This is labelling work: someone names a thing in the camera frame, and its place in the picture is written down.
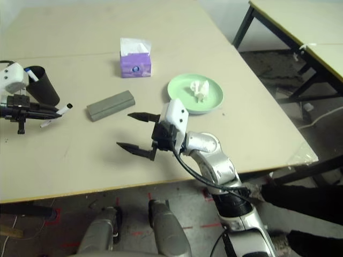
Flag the bystander leg black trousers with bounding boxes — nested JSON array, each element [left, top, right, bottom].
[[260, 183, 343, 225], [286, 229, 343, 257]]

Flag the green plate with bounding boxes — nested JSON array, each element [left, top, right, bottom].
[[167, 73, 225, 115]]

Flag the white tissue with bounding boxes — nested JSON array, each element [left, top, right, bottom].
[[189, 80, 210, 103]]

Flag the grey robot leg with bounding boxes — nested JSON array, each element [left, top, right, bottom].
[[77, 205, 124, 257], [148, 199, 192, 257]]

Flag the clear plastic bag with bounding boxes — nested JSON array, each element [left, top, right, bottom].
[[286, 141, 319, 167]]

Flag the light grey robot waist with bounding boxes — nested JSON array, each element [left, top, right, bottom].
[[66, 250, 163, 257]]

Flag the grey glasses case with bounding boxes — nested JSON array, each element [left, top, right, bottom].
[[86, 90, 136, 123]]

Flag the whiteboard marker black cap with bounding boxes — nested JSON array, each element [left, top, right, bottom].
[[40, 102, 74, 129]]

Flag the white marker blue end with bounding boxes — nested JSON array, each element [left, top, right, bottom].
[[24, 67, 39, 82]]

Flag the thick white floor cable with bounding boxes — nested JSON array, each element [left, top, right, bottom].
[[296, 106, 343, 130]]

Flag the thin white floor cable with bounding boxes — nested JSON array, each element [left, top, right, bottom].
[[4, 215, 20, 257]]

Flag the purple tissue box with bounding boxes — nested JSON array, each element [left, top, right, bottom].
[[119, 37, 153, 79]]

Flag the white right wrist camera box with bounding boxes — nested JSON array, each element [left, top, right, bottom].
[[160, 97, 189, 151]]

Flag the side table with black legs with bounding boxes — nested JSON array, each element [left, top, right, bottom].
[[232, 0, 343, 104]]

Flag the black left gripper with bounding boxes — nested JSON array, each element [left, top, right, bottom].
[[0, 93, 61, 135]]

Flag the wooden plank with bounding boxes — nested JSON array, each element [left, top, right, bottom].
[[0, 225, 24, 239]]

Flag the black plastic cup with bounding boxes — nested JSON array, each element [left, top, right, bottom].
[[25, 66, 61, 107]]

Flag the black table leg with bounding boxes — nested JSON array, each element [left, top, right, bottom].
[[267, 156, 343, 188]]

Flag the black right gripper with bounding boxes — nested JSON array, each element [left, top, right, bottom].
[[116, 111, 179, 162]]

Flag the grey robot left leg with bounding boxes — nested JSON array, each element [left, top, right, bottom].
[[77, 205, 124, 257]]

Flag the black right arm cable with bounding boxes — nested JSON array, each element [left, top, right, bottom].
[[171, 145, 252, 203]]

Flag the white tie on side table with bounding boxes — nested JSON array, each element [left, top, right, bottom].
[[293, 42, 317, 62]]

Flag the grey robot right leg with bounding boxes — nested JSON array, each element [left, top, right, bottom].
[[148, 199, 192, 257]]

